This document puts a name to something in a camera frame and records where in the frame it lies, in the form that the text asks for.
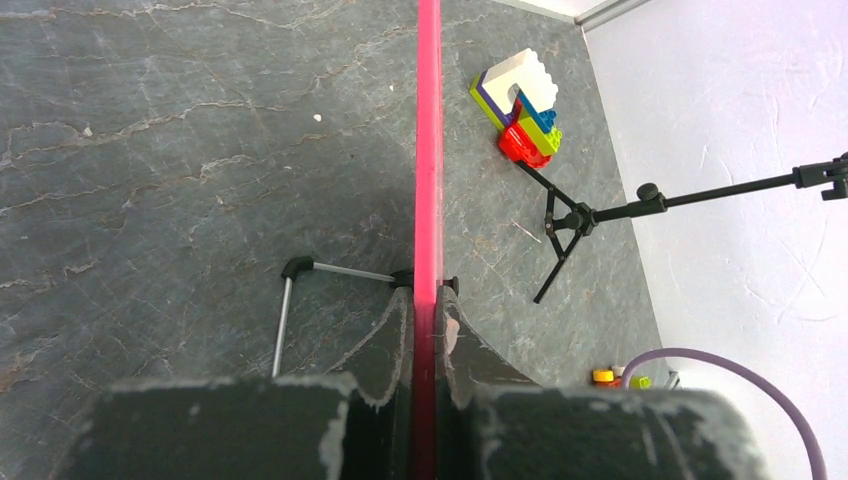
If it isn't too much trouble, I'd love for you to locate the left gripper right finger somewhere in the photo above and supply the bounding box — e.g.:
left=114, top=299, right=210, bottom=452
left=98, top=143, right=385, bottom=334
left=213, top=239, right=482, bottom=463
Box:
left=435, top=286, right=536, bottom=479

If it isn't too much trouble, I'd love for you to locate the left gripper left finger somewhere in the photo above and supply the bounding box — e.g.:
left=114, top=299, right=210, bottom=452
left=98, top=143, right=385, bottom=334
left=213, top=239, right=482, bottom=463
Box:
left=324, top=287, right=414, bottom=479

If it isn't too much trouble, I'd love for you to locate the pink framed whiteboard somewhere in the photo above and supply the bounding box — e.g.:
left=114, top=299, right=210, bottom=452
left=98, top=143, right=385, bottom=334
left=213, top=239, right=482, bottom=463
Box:
left=409, top=1, right=443, bottom=479

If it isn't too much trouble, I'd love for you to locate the metal whiteboard kickstand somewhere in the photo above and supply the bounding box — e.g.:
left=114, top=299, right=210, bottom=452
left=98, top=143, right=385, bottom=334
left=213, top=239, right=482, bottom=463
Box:
left=270, top=255, right=414, bottom=377

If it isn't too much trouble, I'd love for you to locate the red yellow toy car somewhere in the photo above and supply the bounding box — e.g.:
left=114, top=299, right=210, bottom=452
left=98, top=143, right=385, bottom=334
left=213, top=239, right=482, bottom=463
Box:
left=591, top=366, right=652, bottom=390

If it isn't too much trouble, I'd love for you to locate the black microphone tripod stand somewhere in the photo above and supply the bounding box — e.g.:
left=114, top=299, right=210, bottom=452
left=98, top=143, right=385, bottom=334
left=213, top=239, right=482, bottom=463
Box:
left=516, top=154, right=847, bottom=304

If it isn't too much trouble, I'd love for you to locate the colourful toy block stack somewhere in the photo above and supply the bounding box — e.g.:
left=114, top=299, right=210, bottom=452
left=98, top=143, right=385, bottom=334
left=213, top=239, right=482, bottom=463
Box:
left=469, top=48, right=563, bottom=170

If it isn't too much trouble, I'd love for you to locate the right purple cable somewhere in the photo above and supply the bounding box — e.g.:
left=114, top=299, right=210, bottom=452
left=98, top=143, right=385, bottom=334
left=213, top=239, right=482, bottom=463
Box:
left=619, top=347, right=829, bottom=480

